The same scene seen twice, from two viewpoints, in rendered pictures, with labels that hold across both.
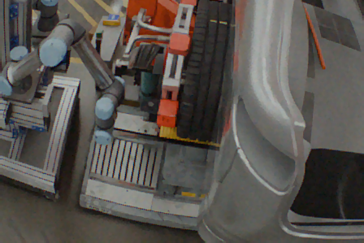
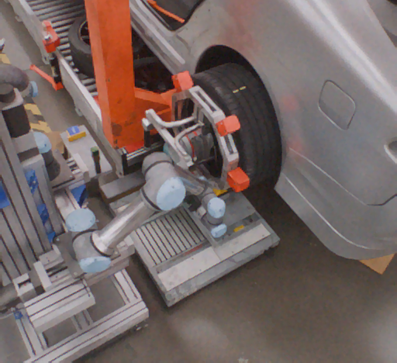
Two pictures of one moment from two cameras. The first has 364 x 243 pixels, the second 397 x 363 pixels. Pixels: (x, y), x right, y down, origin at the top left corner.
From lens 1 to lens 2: 1.20 m
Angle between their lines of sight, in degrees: 24
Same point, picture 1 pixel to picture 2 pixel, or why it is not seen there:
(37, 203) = (130, 346)
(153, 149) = (177, 212)
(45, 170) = (128, 303)
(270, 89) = not seen: outside the picture
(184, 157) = not seen: hidden behind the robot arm
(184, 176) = (226, 217)
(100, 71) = (195, 182)
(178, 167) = not seen: hidden behind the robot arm
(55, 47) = (178, 188)
